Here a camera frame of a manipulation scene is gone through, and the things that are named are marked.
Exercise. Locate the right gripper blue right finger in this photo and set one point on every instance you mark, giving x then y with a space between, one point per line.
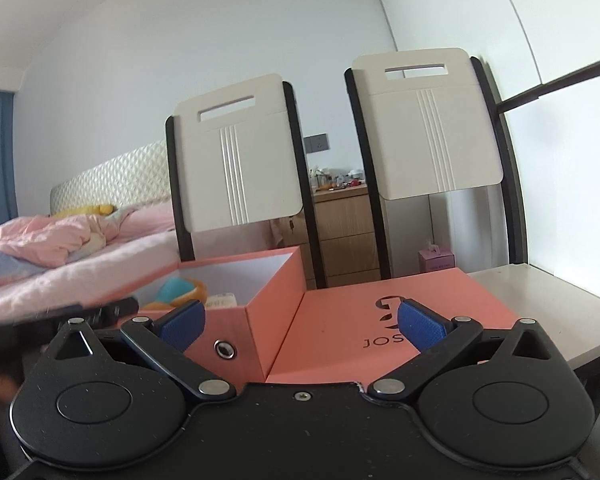
441 345

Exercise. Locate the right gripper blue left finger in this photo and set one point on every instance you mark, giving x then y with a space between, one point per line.
161 344

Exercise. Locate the pink box lid with logo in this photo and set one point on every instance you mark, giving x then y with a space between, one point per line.
350 333

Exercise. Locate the blue orange plush toy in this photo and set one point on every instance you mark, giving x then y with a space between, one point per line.
175 292

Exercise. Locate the white item in box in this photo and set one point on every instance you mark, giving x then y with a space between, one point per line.
224 300

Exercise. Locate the open pink box base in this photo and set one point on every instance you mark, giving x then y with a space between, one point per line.
239 343

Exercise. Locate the small pink gift box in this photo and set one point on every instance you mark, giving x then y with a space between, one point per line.
435 258

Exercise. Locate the pink bed sheet mattress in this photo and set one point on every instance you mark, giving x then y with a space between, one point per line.
99 278

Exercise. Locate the pink crumpled duvet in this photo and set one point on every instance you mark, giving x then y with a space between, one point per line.
51 242

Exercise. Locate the wooden drawer cabinet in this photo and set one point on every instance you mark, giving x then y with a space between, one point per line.
347 238

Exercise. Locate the yellow plush toy on bed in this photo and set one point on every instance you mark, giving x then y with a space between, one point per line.
99 210

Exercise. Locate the white quilted headboard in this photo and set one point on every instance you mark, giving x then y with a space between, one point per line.
139 178

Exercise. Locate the left white folding chair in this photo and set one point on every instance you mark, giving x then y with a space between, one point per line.
235 157

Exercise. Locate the white folding chair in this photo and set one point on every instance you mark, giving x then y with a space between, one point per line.
428 122
235 157

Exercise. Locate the right white folding chair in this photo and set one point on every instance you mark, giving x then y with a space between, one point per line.
428 122

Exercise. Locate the grey wall socket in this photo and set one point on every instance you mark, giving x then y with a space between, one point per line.
317 143

